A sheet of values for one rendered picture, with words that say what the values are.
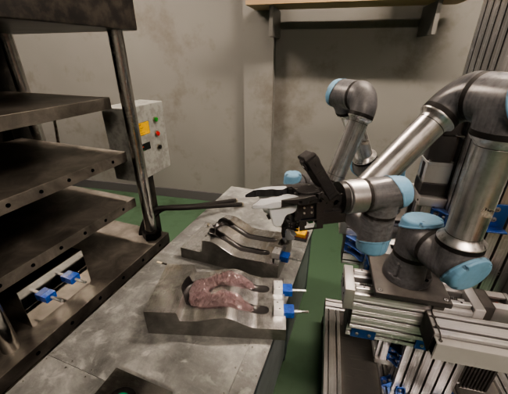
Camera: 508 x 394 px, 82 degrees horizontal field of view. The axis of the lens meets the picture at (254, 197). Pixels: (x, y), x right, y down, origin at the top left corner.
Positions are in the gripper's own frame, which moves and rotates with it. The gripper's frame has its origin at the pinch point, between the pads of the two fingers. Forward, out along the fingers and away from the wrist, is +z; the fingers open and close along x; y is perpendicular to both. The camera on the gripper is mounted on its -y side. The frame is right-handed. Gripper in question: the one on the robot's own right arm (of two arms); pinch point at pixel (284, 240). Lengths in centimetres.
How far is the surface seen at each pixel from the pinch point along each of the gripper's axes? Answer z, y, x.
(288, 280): 10.3, 6.8, -15.1
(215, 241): -2.8, -29.0, -16.1
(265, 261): 1.3, -3.9, -17.0
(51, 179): -39, -80, -47
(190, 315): 3, -20, -53
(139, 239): 12, -80, -11
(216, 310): 1, -11, -50
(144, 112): -53, -85, 16
